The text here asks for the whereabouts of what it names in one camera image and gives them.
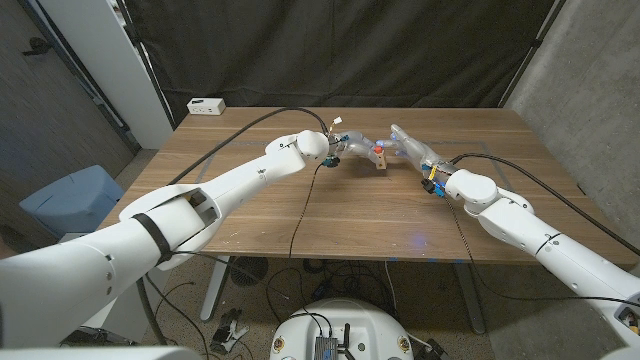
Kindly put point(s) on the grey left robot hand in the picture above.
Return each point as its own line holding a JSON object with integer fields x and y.
{"x": 359, "y": 145}

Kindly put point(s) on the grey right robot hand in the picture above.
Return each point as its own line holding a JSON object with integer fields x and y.
{"x": 422, "y": 150}

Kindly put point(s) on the wooden screw with red head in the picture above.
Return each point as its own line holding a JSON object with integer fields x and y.
{"x": 378, "y": 149}

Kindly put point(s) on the wooden block with holes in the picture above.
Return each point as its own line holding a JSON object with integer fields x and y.
{"x": 382, "y": 161}

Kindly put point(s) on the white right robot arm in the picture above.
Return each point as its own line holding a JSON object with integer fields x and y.
{"x": 520, "y": 230}

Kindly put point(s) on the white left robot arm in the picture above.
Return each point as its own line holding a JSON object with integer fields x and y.
{"x": 125, "y": 250}

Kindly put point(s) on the black backdrop stand pole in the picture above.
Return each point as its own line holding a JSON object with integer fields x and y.
{"x": 532, "y": 47}
{"x": 145, "y": 65}

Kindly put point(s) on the grey table leg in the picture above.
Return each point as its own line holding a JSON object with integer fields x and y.
{"x": 467, "y": 300}

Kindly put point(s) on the white power strip box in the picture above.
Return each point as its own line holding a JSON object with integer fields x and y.
{"x": 206, "y": 106}

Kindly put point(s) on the round black floor fan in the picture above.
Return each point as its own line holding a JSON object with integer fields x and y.
{"x": 248, "y": 271}

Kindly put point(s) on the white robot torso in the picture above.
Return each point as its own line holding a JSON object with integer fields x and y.
{"x": 345, "y": 320}

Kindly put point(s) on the small black device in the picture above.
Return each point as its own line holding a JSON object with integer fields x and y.
{"x": 436, "y": 350}

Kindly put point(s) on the white table leg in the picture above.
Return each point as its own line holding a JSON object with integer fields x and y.
{"x": 215, "y": 290}

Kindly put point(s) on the grey electronics box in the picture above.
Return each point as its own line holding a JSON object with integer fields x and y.
{"x": 325, "y": 348}

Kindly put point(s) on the black white floor gadget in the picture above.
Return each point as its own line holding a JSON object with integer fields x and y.
{"x": 227, "y": 332}

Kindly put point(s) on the white pillar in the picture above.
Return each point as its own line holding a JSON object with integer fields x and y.
{"x": 110, "y": 65}

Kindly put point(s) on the blue plastic bin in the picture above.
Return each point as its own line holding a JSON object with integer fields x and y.
{"x": 70, "y": 200}

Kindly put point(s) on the person's bare leg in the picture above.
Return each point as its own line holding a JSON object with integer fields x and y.
{"x": 6, "y": 248}

